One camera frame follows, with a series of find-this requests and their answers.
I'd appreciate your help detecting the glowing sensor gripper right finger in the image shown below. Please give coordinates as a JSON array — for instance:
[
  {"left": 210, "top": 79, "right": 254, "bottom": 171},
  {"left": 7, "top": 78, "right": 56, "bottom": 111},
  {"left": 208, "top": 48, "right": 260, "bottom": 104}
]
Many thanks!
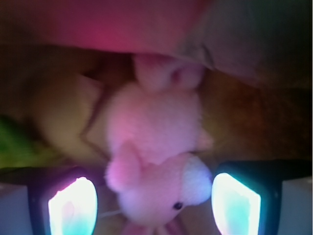
[{"left": 211, "top": 160, "right": 313, "bottom": 235}]

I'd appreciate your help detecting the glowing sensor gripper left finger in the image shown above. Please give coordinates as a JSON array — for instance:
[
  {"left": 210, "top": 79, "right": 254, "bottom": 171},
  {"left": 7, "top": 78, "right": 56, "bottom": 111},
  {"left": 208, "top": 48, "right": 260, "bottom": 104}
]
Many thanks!
[{"left": 0, "top": 166, "right": 98, "bottom": 235}]

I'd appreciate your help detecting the pink plush bunny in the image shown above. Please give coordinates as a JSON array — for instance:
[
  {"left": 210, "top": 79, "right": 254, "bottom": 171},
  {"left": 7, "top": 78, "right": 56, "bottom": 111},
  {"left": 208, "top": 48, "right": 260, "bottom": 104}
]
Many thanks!
[{"left": 105, "top": 54, "right": 213, "bottom": 235}]

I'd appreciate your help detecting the green plush turtle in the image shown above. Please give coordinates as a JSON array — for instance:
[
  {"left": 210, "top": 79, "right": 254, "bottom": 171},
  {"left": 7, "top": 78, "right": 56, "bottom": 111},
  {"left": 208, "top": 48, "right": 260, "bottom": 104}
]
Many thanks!
[{"left": 0, "top": 116, "right": 50, "bottom": 168}]

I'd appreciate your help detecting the brown paper bag tray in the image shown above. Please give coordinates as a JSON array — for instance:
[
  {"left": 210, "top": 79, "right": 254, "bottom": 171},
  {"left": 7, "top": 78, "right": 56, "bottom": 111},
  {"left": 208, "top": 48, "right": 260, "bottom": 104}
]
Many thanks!
[{"left": 0, "top": 0, "right": 313, "bottom": 169}]

